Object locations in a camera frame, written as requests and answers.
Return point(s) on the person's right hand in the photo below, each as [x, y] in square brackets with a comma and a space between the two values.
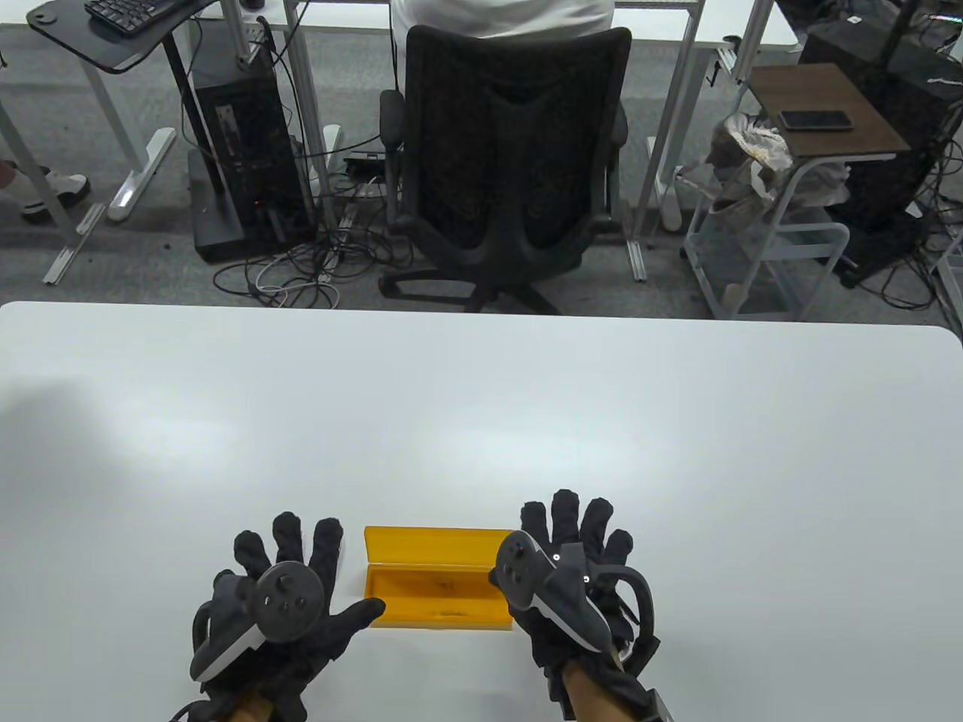
[564, 519]

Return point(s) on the person's left hand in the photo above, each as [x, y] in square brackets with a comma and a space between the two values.
[331, 556]

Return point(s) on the yellow pen case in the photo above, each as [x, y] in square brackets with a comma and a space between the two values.
[436, 594]

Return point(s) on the person's left forearm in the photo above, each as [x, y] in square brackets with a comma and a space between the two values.
[252, 708]

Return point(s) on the person's right forearm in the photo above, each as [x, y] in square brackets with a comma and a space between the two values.
[590, 696]

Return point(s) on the grey left hand controller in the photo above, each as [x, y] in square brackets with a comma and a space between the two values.
[286, 602]

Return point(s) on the black right wrist box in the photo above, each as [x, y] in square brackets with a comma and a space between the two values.
[662, 711]

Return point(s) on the white rolling cart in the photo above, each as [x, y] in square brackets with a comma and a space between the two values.
[703, 278]

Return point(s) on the black mesh office chair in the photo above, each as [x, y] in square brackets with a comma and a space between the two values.
[511, 150]

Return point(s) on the small black power box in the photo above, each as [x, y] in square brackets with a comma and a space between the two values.
[365, 158]

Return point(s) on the black computer tower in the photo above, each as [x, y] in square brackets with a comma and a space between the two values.
[256, 150]

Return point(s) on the crumpled plastic bag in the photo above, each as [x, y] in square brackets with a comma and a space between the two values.
[752, 143]

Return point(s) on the white desk with T-foot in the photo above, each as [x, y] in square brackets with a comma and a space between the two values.
[143, 169]

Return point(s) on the black smartphone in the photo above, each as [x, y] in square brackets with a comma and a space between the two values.
[816, 120]

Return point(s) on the brown top side table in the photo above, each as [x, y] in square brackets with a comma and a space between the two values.
[827, 90]

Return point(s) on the black equipment case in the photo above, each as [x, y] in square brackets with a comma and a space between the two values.
[903, 113]

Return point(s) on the black standing desk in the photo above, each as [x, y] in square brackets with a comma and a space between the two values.
[75, 37]

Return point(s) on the black keyboard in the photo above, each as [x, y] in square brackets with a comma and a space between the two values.
[128, 13]

